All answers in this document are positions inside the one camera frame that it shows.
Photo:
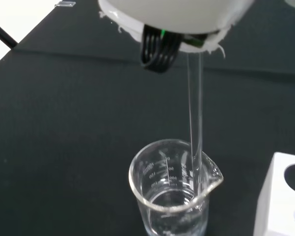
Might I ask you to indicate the clear glass beaker with water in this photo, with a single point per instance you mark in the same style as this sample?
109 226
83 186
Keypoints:
162 194

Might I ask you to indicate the white test tube rack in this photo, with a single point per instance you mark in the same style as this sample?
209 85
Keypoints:
272 196

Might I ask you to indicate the black bench cloth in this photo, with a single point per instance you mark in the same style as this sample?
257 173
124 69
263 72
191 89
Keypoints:
63 123

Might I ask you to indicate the small clear plastic clip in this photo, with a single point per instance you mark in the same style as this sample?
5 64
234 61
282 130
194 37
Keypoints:
65 4

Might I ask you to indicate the black tripod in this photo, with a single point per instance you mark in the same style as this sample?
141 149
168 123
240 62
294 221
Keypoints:
3 34

